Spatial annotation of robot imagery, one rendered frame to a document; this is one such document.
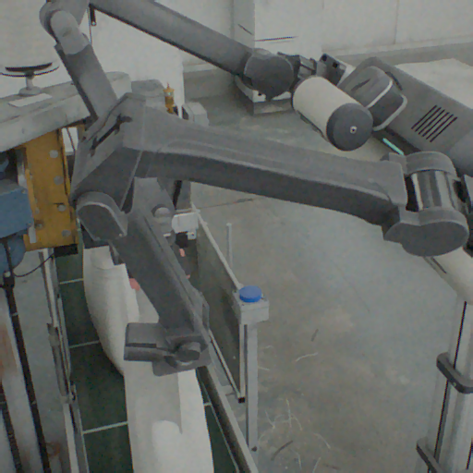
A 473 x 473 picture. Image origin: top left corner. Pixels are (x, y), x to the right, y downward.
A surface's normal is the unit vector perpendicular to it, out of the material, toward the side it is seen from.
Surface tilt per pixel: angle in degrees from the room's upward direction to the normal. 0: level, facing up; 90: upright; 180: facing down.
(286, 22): 90
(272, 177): 113
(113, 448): 0
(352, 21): 90
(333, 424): 0
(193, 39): 87
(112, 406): 0
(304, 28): 90
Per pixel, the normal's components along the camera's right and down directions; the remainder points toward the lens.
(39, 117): 0.83, 0.26
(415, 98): -0.63, -0.56
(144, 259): 0.07, 0.82
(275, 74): 0.35, 0.37
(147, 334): 0.11, -0.56
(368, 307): -0.02, -0.87
